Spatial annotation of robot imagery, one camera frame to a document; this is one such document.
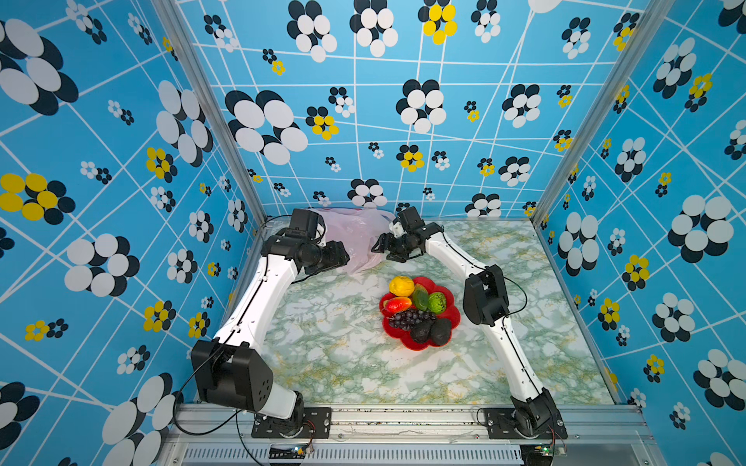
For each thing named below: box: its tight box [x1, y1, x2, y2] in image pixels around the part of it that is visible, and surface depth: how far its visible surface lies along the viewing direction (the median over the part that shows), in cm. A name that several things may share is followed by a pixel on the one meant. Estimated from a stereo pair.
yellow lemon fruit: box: [388, 275, 415, 298], surface depth 93 cm
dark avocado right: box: [430, 318, 452, 346], surface depth 84 cm
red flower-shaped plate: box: [379, 276, 462, 351], surface depth 88 cm
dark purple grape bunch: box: [386, 308, 438, 332], surface depth 88 cm
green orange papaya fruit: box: [412, 283, 430, 312], surface depth 92 cm
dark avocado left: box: [411, 318, 436, 344], surface depth 86 cm
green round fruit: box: [428, 291, 447, 315], surface depth 91 cm
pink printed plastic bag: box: [318, 207, 396, 275], surface depth 104 cm
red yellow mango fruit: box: [382, 296, 412, 314], surface depth 88 cm
